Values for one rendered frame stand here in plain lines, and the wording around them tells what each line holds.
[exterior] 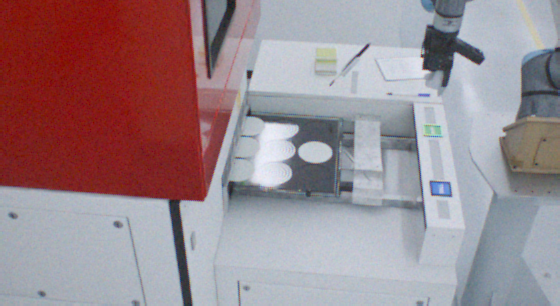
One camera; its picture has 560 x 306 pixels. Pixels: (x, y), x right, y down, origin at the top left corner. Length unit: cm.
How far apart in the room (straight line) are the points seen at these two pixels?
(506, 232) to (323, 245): 81
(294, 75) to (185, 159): 99
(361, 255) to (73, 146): 82
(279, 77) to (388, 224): 64
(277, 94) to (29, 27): 107
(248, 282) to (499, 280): 110
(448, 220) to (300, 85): 71
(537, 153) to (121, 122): 130
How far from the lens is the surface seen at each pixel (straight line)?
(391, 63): 219
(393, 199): 180
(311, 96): 200
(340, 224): 175
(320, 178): 176
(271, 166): 180
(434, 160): 179
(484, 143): 213
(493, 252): 236
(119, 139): 116
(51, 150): 124
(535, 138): 198
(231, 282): 169
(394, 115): 203
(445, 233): 160
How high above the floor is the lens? 205
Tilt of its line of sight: 38 degrees down
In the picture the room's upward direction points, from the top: 1 degrees clockwise
